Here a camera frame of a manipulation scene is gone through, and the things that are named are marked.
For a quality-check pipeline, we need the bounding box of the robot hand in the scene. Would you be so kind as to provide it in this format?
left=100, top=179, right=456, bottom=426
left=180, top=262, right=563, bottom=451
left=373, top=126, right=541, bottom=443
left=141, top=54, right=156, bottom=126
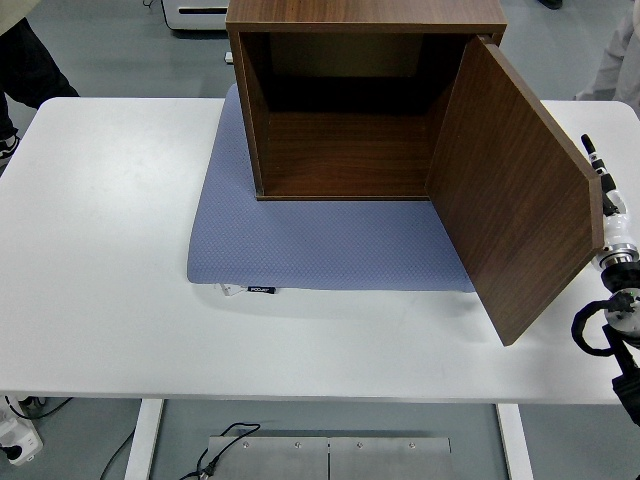
left=579, top=132, right=635, bottom=252

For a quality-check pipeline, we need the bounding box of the brown wooden cabinet door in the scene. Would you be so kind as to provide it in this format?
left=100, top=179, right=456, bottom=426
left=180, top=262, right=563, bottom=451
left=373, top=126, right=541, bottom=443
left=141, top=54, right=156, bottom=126
left=424, top=34, right=609, bottom=348

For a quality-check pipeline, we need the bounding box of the brown wooden cabinet body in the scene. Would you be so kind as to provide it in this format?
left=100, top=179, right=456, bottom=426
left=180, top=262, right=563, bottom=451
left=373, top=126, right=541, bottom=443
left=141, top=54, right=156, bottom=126
left=224, top=0, right=509, bottom=202

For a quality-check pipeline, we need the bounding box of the person in light clothing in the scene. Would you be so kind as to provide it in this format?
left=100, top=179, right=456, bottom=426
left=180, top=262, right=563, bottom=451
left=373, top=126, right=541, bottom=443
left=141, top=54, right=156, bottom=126
left=574, top=0, right=640, bottom=119

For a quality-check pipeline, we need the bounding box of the white table leg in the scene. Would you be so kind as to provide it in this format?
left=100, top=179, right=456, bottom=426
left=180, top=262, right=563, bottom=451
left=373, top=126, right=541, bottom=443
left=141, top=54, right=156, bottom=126
left=123, top=399, right=165, bottom=480
left=496, top=402, right=534, bottom=480

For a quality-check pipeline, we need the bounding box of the blue-grey textured mat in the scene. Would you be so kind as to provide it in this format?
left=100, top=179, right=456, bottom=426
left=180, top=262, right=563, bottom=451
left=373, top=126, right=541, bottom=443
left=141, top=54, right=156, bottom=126
left=186, top=83, right=476, bottom=294

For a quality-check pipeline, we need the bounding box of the grey metal plate with screws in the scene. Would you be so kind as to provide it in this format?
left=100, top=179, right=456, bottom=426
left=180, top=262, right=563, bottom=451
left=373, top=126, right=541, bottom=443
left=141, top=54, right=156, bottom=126
left=206, top=436, right=452, bottom=480

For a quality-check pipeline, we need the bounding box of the white appliance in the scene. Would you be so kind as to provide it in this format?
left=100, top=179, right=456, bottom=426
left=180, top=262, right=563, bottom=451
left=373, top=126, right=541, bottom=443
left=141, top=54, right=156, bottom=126
left=162, top=0, right=231, bottom=32

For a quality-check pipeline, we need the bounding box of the person in dark clothing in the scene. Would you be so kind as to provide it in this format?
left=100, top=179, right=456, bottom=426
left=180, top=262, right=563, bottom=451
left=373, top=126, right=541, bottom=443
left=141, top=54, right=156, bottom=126
left=0, top=0, right=81, bottom=161

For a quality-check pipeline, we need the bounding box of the white power strip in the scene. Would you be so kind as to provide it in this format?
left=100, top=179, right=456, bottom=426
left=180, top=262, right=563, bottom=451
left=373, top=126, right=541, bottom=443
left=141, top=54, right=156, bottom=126
left=0, top=409, right=44, bottom=467

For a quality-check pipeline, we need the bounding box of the black cable with plug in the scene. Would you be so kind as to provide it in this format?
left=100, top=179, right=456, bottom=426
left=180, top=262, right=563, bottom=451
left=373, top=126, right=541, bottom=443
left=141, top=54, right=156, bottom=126
left=177, top=422, right=262, bottom=480

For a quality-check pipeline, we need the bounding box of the thin black floor cable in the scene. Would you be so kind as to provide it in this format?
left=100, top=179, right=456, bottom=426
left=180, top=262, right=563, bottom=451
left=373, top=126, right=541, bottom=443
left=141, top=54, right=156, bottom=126
left=98, top=430, right=137, bottom=480

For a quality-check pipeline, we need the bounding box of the black cable at power strip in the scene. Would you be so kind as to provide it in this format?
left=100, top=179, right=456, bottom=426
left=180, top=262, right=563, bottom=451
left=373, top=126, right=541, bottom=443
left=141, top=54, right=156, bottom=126
left=4, top=396, right=74, bottom=421

